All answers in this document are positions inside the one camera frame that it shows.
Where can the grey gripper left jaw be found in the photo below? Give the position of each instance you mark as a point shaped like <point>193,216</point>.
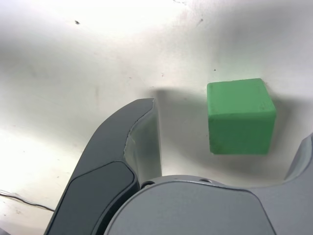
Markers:
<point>102,171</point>

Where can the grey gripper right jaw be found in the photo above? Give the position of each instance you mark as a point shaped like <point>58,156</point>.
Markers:
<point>195,210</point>

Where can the green cube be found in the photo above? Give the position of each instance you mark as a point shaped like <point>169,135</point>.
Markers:
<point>239,122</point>

